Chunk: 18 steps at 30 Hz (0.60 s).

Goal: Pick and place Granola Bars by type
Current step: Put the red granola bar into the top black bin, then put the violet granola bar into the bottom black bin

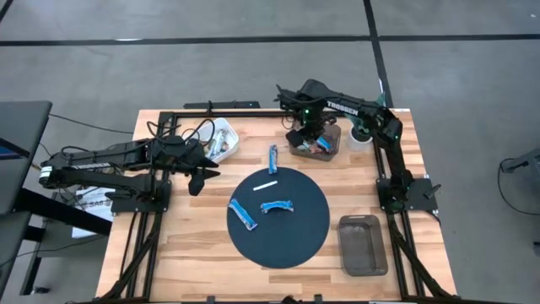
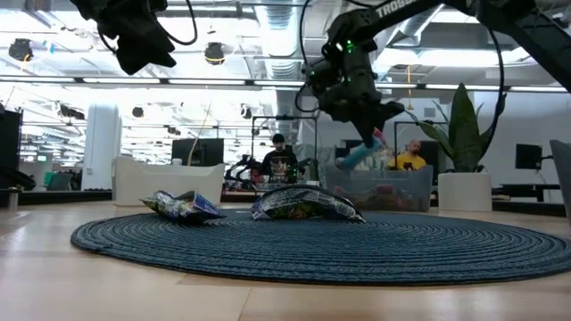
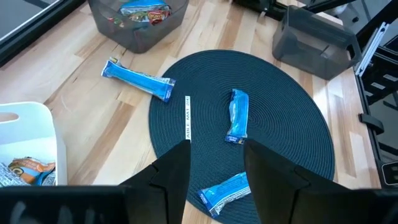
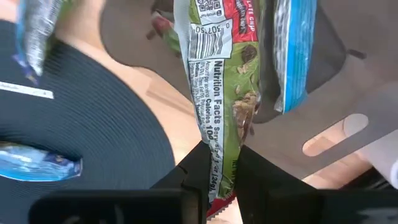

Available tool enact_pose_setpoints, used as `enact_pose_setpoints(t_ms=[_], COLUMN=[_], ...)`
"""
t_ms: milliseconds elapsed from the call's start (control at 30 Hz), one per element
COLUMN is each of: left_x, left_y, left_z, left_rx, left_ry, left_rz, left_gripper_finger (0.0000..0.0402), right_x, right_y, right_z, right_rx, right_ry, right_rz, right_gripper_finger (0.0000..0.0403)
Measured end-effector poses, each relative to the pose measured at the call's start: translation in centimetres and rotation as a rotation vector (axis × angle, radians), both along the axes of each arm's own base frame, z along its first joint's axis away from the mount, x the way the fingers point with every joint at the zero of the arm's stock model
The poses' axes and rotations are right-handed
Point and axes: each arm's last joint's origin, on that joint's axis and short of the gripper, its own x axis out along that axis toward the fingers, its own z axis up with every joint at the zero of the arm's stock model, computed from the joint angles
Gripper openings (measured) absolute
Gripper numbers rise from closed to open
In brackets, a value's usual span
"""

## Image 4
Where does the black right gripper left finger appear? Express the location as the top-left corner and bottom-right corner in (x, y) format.
(150, 141), (213, 224)

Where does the black aluminium table frame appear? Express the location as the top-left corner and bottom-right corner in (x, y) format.
(340, 167), (397, 191)

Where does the round dark blue woven mat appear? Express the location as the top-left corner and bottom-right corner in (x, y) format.
(0, 19), (177, 224)

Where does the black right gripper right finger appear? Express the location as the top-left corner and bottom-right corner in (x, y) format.
(234, 144), (313, 224)

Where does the blue granola bar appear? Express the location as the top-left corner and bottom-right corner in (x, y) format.
(11, 0), (74, 85)
(272, 0), (318, 114)
(0, 141), (84, 183)

